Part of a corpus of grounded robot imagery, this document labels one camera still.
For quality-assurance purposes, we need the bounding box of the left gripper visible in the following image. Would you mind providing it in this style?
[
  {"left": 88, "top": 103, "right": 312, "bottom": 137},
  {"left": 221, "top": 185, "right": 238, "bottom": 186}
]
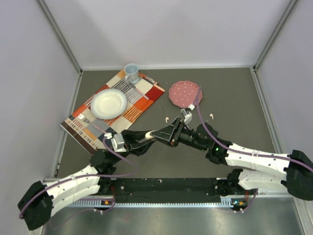
[{"left": 110, "top": 129, "right": 157, "bottom": 165}]

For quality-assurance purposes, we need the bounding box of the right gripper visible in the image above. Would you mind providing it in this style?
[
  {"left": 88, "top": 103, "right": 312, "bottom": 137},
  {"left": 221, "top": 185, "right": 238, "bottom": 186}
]
[{"left": 152, "top": 117, "right": 207, "bottom": 151}]

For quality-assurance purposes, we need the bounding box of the beige earbuds charging case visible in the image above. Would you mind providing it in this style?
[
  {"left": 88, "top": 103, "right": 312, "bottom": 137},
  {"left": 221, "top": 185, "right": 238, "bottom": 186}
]
[{"left": 144, "top": 131, "right": 154, "bottom": 141}]

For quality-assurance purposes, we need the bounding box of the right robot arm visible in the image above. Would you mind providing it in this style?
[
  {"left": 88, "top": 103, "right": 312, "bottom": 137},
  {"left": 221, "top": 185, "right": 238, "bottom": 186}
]
[{"left": 145, "top": 118, "right": 313, "bottom": 201}]

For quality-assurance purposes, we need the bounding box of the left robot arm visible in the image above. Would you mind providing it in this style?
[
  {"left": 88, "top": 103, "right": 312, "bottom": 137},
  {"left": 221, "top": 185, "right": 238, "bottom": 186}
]
[{"left": 18, "top": 130, "right": 156, "bottom": 231}]

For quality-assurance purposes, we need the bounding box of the pink dotted plate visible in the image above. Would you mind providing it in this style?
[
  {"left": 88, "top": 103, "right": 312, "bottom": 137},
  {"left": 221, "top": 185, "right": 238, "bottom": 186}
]
[{"left": 169, "top": 81, "right": 199, "bottom": 108}]

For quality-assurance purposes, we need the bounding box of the white bowl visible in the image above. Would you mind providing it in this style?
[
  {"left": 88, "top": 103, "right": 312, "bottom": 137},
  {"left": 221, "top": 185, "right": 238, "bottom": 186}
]
[{"left": 90, "top": 89, "right": 127, "bottom": 119}]

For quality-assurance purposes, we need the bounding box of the patchwork placemat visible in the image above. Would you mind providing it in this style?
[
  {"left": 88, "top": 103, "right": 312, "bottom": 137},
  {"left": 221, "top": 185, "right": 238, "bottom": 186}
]
[{"left": 61, "top": 71, "right": 165, "bottom": 154}]

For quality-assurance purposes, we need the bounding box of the light blue cup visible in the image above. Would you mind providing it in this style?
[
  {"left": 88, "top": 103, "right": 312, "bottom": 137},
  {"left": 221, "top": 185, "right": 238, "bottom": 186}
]
[{"left": 124, "top": 64, "right": 139, "bottom": 84}]

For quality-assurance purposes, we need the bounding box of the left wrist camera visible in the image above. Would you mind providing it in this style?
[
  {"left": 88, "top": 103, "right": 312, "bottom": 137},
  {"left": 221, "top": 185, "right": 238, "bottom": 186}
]
[{"left": 103, "top": 133, "right": 127, "bottom": 153}]

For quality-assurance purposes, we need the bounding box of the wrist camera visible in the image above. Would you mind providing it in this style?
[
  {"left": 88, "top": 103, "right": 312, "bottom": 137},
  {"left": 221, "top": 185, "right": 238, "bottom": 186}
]
[
  {"left": 103, "top": 133, "right": 127, "bottom": 153},
  {"left": 180, "top": 104, "right": 195, "bottom": 125}
]

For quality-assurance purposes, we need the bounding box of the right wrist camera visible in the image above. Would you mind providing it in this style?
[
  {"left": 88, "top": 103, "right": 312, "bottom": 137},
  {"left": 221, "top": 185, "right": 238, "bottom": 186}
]
[{"left": 180, "top": 104, "right": 195, "bottom": 125}]

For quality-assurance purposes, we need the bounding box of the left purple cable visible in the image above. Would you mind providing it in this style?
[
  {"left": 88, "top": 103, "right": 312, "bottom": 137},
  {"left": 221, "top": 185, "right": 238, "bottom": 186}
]
[{"left": 19, "top": 137, "right": 139, "bottom": 220}]

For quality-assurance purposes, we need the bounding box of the knife with pink handle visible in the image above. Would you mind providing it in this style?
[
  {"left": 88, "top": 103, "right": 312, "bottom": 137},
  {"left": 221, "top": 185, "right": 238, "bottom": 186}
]
[{"left": 123, "top": 79, "right": 149, "bottom": 100}]

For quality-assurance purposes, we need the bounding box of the fork with pink handle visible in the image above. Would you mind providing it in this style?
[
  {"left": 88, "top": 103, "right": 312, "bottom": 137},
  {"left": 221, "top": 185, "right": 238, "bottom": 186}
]
[{"left": 78, "top": 114, "right": 107, "bottom": 134}]

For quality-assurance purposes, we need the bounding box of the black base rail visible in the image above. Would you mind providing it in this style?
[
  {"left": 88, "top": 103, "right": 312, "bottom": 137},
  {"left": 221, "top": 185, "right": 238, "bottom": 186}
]
[{"left": 111, "top": 178, "right": 233, "bottom": 203}]

